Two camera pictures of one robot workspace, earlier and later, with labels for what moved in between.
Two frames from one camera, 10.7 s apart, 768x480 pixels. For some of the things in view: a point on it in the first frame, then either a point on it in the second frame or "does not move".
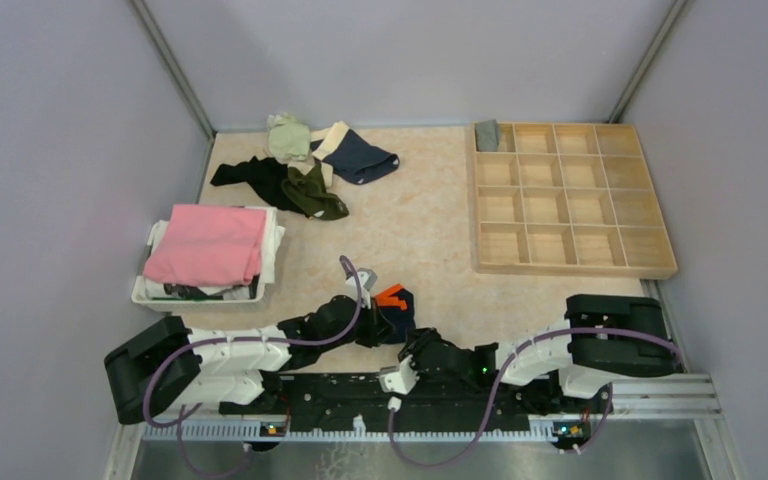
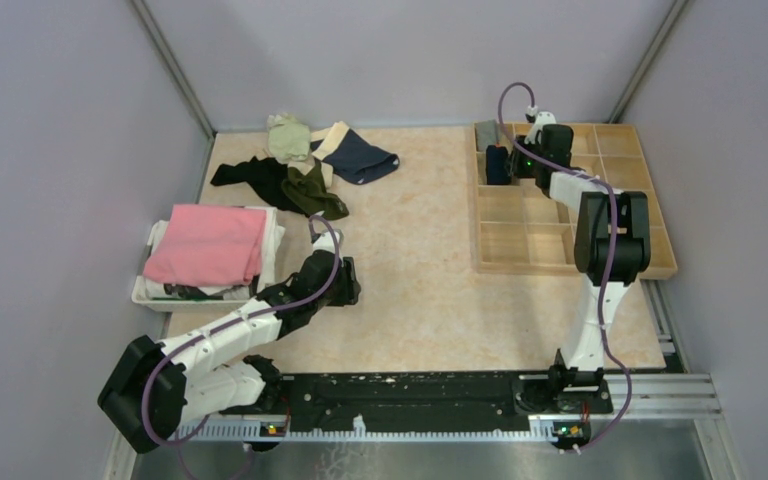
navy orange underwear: x=397 y=304 to x=497 y=168
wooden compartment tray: x=569 y=199 does not move
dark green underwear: x=308 y=193 does not move
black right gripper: x=414 y=344 to x=518 y=170
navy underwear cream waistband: x=352 y=156 does not move
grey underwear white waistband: x=487 y=135 does not move
